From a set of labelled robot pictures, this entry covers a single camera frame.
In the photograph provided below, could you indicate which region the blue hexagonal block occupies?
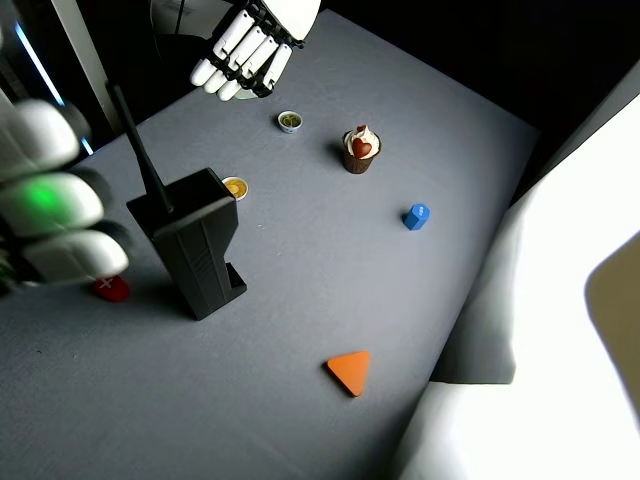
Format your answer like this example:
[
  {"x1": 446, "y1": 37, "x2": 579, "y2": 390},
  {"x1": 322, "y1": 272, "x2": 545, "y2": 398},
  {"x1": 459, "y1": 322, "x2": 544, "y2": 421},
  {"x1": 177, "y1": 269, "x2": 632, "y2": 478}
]
[{"x1": 402, "y1": 202, "x2": 432, "y2": 232}]

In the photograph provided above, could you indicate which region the orange triangle block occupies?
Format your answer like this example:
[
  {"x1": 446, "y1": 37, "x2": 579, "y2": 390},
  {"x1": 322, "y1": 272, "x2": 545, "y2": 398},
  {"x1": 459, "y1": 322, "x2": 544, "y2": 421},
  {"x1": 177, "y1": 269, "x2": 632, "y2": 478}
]
[{"x1": 326, "y1": 350, "x2": 373, "y2": 399}]

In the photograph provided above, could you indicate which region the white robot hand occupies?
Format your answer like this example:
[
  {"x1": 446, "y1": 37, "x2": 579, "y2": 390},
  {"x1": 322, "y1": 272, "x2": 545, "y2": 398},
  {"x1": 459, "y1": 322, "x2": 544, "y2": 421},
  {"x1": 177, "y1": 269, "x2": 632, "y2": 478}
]
[
  {"x1": 189, "y1": 0, "x2": 323, "y2": 103},
  {"x1": 0, "y1": 96, "x2": 135, "y2": 300}
]

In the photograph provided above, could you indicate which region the small bowl of green soup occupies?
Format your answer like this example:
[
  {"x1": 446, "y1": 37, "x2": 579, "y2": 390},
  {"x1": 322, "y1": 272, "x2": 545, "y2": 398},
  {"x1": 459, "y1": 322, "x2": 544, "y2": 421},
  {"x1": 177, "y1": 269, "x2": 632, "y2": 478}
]
[{"x1": 277, "y1": 110, "x2": 304, "y2": 135}]

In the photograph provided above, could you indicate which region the white light strip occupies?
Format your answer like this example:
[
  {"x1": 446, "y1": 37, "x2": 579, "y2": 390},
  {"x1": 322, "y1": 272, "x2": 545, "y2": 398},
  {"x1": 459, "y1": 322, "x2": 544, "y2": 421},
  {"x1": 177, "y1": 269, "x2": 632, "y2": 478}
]
[{"x1": 13, "y1": 19, "x2": 96, "y2": 157}]

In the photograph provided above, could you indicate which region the beige panel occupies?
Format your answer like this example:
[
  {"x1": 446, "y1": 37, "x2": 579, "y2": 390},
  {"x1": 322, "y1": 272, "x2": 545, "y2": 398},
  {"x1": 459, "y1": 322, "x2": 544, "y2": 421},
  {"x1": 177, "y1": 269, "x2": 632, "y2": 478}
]
[{"x1": 583, "y1": 232, "x2": 640, "y2": 407}]

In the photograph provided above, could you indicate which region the red cylinder block white cross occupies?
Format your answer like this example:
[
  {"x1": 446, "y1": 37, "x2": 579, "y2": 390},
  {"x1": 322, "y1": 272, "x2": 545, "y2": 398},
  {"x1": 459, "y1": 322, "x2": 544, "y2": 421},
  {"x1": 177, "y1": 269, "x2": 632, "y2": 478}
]
[{"x1": 90, "y1": 274, "x2": 132, "y2": 304}]

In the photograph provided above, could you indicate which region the white cloth backdrop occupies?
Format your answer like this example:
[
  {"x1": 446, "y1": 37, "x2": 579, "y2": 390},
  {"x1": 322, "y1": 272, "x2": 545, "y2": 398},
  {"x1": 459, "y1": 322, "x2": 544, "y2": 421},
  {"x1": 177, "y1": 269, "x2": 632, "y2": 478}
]
[{"x1": 398, "y1": 64, "x2": 640, "y2": 480}]

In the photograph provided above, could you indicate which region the small bowl of orange soup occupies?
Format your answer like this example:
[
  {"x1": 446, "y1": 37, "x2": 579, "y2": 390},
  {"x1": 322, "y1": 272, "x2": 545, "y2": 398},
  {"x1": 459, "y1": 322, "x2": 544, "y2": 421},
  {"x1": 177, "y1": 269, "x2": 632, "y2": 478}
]
[{"x1": 221, "y1": 176, "x2": 250, "y2": 203}]

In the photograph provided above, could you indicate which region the grey table cloth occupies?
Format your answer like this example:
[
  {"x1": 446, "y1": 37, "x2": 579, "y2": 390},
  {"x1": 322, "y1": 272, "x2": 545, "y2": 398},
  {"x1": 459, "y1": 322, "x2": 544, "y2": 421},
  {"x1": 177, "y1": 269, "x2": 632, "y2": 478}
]
[{"x1": 0, "y1": 8, "x2": 542, "y2": 480}]

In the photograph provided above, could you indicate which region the toy cupcake with red heart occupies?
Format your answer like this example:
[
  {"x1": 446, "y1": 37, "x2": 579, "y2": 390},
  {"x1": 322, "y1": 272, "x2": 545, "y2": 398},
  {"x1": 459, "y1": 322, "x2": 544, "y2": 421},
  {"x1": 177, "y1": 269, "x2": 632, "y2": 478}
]
[{"x1": 341, "y1": 124, "x2": 383, "y2": 176}]

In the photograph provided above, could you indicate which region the white post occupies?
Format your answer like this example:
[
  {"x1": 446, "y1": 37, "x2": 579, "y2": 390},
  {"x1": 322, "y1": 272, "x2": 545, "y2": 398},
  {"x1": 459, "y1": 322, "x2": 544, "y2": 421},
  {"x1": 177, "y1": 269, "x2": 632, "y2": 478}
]
[{"x1": 48, "y1": 0, "x2": 127, "y2": 137}]

